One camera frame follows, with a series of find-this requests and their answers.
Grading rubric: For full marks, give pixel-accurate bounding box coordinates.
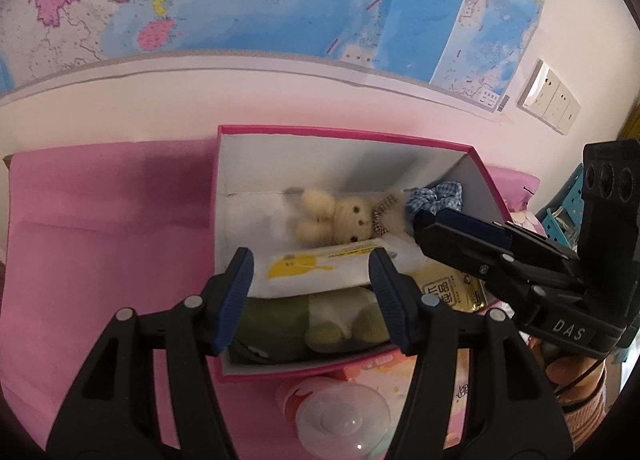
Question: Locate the white wipes packet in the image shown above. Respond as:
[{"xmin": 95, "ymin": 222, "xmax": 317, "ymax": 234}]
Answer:
[{"xmin": 248, "ymin": 235, "xmax": 426, "ymax": 301}]

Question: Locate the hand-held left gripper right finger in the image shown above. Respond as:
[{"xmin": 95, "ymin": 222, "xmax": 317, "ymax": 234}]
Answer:
[{"xmin": 368, "ymin": 246, "xmax": 576, "ymax": 460}]

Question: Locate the white wall socket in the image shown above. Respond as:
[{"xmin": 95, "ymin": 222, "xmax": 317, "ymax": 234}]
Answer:
[
  {"xmin": 517, "ymin": 59, "xmax": 553, "ymax": 113},
  {"xmin": 542, "ymin": 80, "xmax": 569, "ymax": 123}
]

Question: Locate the person's right forearm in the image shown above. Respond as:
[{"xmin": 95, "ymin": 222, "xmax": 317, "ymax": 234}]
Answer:
[{"xmin": 562, "ymin": 390, "xmax": 608, "ymax": 446}]

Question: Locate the cream teddy bear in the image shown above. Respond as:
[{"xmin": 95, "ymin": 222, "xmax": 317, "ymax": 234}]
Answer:
[{"xmin": 295, "ymin": 188, "xmax": 408, "ymax": 244}]

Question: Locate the pink cardboard box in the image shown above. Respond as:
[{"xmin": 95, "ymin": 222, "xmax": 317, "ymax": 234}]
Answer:
[{"xmin": 215, "ymin": 125, "xmax": 513, "ymax": 385}]

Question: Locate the green plush toy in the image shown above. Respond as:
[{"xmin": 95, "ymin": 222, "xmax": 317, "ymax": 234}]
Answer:
[{"xmin": 229, "ymin": 286, "xmax": 393, "ymax": 366}]

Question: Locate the plastic lotion bottle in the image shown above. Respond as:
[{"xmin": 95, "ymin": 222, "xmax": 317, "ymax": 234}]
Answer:
[{"xmin": 275, "ymin": 375, "xmax": 393, "ymax": 460}]

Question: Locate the blue checked scrunchie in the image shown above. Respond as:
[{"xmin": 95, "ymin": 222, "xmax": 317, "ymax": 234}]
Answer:
[{"xmin": 404, "ymin": 183, "xmax": 463, "ymax": 216}]

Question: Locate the blue plastic basket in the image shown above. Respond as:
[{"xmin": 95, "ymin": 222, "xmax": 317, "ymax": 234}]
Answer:
[{"xmin": 537, "ymin": 162, "xmax": 586, "ymax": 251}]

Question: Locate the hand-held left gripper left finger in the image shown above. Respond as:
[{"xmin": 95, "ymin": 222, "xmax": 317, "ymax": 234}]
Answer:
[{"xmin": 45, "ymin": 246, "xmax": 256, "ymax": 460}]

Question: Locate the colourful wall map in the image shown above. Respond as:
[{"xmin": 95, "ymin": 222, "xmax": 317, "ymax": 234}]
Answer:
[{"xmin": 0, "ymin": 0, "xmax": 558, "ymax": 113}]

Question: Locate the person's right hand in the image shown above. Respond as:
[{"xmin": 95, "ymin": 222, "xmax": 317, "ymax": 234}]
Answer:
[{"xmin": 531, "ymin": 337, "xmax": 607, "ymax": 408}]

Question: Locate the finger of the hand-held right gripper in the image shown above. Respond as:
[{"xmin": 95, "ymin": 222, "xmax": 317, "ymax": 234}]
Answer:
[
  {"xmin": 413, "ymin": 221, "xmax": 584, "ymax": 307},
  {"xmin": 434, "ymin": 210, "xmax": 582, "ymax": 272}
]

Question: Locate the yellow soft packet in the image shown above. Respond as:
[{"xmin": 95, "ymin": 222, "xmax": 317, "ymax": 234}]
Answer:
[{"xmin": 410, "ymin": 260, "xmax": 488, "ymax": 313}]

